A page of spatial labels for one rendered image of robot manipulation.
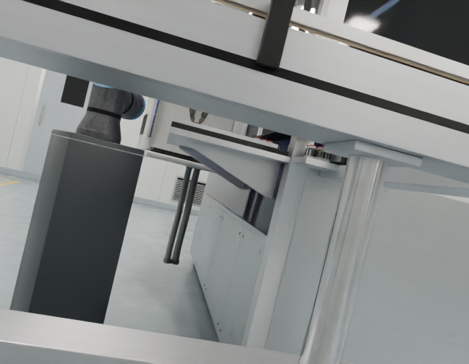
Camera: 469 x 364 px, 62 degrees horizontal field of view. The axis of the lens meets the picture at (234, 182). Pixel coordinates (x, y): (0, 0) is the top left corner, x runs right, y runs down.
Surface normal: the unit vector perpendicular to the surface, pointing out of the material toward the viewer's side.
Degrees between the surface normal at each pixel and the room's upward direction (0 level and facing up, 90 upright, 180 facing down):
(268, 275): 90
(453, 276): 90
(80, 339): 0
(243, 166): 90
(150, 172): 90
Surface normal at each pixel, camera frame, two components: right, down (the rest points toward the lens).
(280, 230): 0.18, 0.05
